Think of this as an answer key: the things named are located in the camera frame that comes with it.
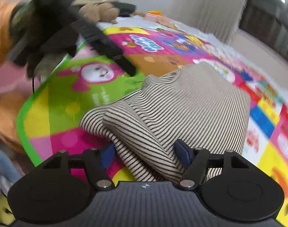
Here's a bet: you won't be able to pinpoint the brown plush toy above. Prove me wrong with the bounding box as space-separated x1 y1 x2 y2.
79 2 121 24

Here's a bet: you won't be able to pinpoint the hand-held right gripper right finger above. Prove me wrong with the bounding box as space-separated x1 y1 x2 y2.
174 139 251 191

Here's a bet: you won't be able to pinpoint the yellow soft item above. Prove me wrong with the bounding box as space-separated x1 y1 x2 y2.
0 193 15 226

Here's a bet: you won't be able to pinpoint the grey pleated curtain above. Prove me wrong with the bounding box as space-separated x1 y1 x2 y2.
172 0 252 43

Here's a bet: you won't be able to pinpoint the colourful cartoon play mat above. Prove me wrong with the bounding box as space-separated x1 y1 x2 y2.
16 26 288 227

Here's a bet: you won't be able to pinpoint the person's left hand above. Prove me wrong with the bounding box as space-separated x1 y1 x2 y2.
24 12 79 78

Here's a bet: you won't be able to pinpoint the black cloth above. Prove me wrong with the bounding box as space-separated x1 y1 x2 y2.
111 2 137 17

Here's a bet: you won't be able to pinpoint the window with dark bars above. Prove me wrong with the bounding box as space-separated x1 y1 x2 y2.
239 0 288 61

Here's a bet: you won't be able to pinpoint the pink and orange small items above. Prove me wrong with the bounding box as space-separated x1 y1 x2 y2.
144 13 177 29

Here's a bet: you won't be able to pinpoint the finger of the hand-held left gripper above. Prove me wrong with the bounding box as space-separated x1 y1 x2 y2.
68 5 138 77

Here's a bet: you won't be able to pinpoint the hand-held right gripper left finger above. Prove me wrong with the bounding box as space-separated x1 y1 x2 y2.
37 144 116 191

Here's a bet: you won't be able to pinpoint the beige striped sweater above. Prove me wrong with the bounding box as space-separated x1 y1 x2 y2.
80 63 251 183

